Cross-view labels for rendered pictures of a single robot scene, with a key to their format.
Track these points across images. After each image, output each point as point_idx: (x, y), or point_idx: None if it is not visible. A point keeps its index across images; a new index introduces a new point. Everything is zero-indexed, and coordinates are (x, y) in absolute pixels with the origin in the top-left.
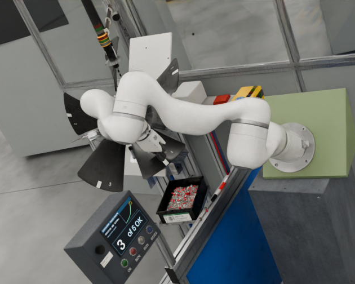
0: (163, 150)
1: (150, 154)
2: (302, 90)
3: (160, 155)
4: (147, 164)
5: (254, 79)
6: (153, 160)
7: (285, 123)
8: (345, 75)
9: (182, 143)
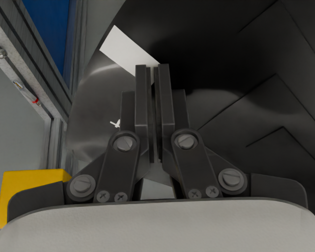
0: (47, 198)
1: (274, 117)
2: (69, 167)
3: (115, 135)
4: (298, 19)
5: (147, 189)
6: (239, 63)
7: None
8: None
9: (91, 159)
